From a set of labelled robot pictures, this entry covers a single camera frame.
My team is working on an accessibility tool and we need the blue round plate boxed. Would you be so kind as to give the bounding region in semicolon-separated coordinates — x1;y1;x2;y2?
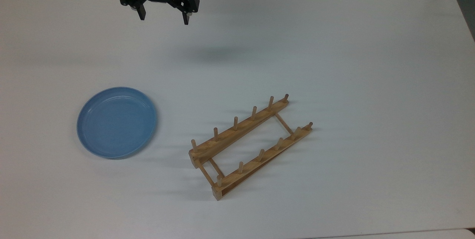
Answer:
76;86;158;159

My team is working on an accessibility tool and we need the wooden plate rack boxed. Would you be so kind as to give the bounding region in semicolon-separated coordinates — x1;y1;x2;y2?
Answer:
189;94;314;201

